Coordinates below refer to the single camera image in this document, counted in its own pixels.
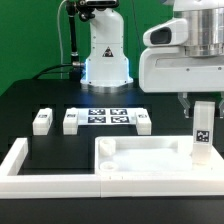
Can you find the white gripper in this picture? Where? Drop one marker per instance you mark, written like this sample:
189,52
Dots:
165,67

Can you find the white desk top tray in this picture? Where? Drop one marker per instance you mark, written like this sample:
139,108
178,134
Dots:
144,154

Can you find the tag marker plate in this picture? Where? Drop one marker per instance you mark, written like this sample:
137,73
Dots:
106,116

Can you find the white U-shaped fence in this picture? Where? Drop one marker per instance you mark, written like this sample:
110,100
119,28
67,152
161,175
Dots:
14,185

